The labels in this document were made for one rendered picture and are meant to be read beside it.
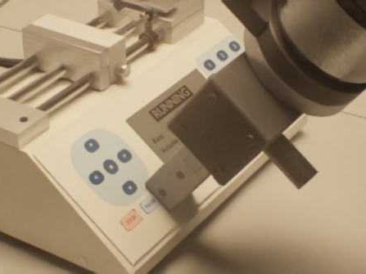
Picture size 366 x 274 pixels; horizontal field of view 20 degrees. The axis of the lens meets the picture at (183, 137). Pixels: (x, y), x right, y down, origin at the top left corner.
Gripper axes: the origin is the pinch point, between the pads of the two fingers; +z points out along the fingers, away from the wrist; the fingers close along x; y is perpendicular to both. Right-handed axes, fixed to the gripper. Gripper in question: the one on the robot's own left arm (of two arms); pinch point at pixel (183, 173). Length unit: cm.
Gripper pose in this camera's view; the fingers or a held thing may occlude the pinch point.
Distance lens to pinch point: 69.3
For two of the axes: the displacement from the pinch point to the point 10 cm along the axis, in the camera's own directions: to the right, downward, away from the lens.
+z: -5.0, 5.1, 7.0
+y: 6.7, 7.4, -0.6
